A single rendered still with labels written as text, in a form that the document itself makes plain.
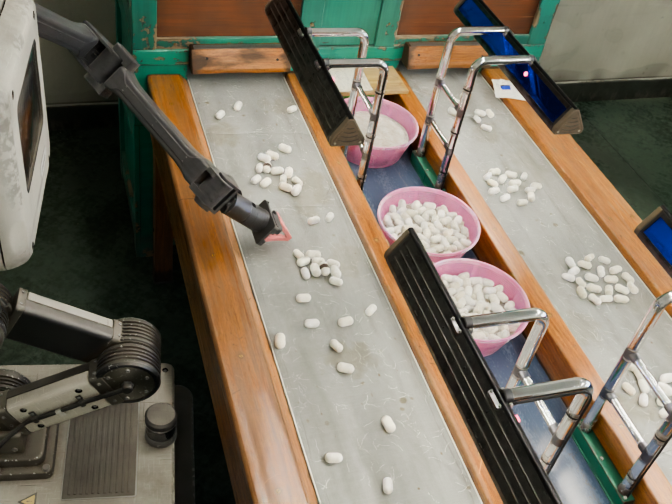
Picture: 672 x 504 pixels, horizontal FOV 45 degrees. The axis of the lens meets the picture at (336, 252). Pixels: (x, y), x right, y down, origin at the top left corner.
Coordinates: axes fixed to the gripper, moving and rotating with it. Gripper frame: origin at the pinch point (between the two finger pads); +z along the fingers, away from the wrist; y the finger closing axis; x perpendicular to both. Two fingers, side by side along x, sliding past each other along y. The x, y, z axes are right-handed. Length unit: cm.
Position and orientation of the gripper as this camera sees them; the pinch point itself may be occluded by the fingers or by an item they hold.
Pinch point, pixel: (287, 237)
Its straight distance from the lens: 195.7
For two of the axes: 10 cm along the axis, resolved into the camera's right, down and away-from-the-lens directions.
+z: 6.4, 3.9, 6.6
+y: -2.9, -6.7, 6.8
